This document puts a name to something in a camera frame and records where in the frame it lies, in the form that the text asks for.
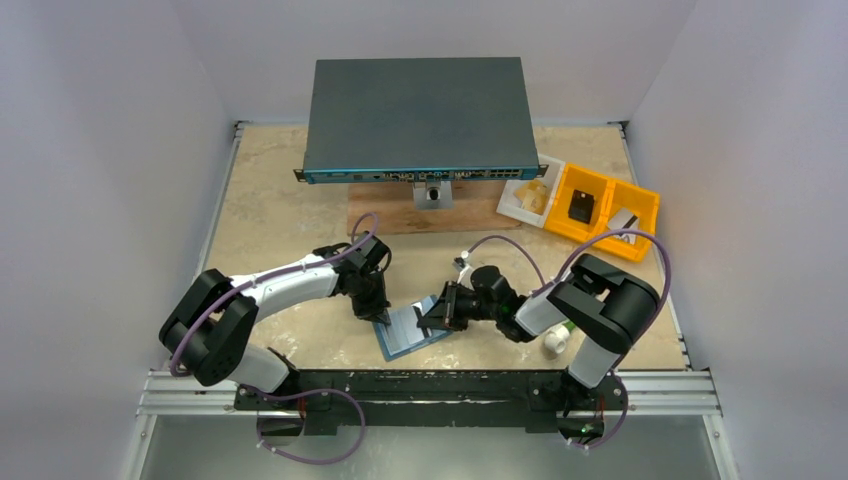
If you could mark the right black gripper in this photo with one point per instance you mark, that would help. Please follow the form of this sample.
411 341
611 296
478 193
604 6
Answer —
452 307

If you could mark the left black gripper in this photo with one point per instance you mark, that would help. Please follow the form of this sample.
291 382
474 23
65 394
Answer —
373 310

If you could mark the blue card holder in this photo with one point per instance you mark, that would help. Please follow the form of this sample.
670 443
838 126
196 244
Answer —
425 304

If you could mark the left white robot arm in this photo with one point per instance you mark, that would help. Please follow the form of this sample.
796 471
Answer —
207 333

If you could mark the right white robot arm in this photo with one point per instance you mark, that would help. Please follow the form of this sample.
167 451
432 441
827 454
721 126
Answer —
610 306

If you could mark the clear plastic card sleeves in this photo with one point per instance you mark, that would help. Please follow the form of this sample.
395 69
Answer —
402 334

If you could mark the white black card in bin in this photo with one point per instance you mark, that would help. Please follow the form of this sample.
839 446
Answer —
624 219

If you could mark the wooden board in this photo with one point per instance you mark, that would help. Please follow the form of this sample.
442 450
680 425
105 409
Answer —
474 208

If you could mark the white pvc pipe fitting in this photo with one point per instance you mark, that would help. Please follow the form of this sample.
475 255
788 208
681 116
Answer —
557 337

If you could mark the white tray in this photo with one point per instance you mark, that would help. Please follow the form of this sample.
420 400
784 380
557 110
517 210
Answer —
509 206

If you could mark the amber item in tray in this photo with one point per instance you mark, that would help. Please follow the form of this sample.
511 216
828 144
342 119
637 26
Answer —
533 196

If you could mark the black block in bin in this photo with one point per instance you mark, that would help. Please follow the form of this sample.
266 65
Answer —
581 207

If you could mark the yellow bin left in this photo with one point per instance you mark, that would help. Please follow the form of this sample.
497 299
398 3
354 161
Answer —
578 178

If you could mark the yellow bin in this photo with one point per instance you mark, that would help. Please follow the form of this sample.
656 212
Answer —
578 178
633 208

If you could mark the yellow bin right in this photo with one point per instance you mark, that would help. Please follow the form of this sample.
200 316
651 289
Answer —
633 208

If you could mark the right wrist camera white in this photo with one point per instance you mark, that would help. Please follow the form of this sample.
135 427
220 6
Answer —
462 263

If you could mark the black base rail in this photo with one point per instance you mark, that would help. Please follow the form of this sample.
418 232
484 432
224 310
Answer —
537 401

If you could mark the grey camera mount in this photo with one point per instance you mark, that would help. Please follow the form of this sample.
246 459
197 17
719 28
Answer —
433 195

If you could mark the grey network switch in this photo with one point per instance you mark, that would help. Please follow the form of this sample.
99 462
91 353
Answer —
419 120

